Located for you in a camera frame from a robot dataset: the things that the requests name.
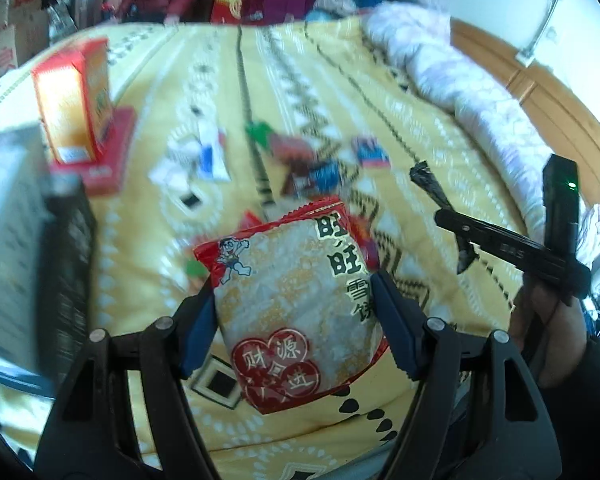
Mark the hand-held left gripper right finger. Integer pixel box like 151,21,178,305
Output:
371,270,561,480

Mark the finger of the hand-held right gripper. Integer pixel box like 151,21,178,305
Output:
458,240,479,275
409,161,454,211

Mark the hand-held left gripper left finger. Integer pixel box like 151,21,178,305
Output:
32,272,218,480

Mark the red rice cracker packet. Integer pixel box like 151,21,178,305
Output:
194,197,388,416

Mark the person's right forearm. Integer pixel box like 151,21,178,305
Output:
537,335,600,461

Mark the person's right hand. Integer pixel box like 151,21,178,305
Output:
510,280,588,386

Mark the pink blue snack packet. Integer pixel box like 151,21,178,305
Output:
352,135,393,168

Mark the wooden headboard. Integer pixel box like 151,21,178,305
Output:
450,17,600,211

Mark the small red snack packet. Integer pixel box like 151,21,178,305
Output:
237,210,266,233

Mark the brown red snack packet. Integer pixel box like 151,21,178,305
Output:
270,135,321,181

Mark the black box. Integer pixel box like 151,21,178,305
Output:
42,175,98,376

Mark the yellow patterned bedspread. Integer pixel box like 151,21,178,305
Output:
0,15,546,480

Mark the green snack packet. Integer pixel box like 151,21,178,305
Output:
244,121,276,151

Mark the white blue snack packet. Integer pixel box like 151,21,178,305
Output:
195,120,231,181

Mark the red flat box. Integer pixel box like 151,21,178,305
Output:
47,107,138,196

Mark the grey box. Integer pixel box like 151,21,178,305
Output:
0,125,53,376

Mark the orange carton box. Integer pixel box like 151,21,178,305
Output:
31,37,115,166

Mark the red gift box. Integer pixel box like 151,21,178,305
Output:
210,0,248,23

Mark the brown cardboard box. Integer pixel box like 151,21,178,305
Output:
0,25,21,88
0,0,51,46

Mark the white wall cable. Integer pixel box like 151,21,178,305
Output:
522,0,571,63

